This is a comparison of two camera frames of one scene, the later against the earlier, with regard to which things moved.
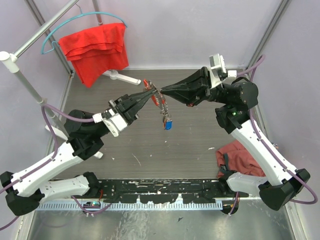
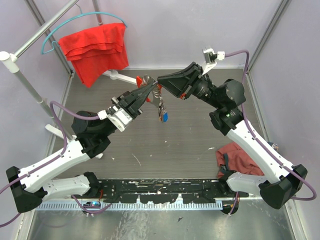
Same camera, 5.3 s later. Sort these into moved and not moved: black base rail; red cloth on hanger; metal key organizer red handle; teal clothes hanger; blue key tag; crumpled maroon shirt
Moved: metal key organizer red handle; blue key tag
Not moved: crumpled maroon shirt; black base rail; teal clothes hanger; red cloth on hanger
